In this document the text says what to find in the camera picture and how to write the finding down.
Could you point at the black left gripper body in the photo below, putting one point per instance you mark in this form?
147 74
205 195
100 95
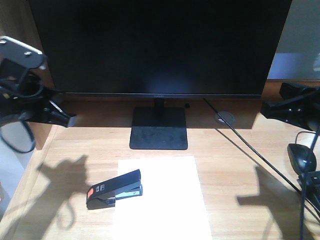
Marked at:
20 93

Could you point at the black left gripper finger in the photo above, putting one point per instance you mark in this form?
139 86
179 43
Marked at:
50 111

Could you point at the black stapler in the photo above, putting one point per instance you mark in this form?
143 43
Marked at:
105 194

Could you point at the white paper sheets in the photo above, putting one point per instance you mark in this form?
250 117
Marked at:
171 206

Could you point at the black keyboard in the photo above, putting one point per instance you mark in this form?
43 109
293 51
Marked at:
312 192

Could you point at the black computer monitor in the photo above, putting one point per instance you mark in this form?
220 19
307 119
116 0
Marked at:
160 49

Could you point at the black computer mouse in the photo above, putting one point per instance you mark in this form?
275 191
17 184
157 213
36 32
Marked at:
298 154

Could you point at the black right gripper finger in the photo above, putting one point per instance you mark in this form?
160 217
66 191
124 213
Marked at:
282 107

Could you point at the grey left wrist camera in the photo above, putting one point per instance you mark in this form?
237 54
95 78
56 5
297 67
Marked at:
22 53

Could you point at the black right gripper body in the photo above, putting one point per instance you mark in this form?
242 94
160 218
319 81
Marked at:
309 124

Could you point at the grey desk cable grommet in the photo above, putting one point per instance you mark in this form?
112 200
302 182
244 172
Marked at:
224 116

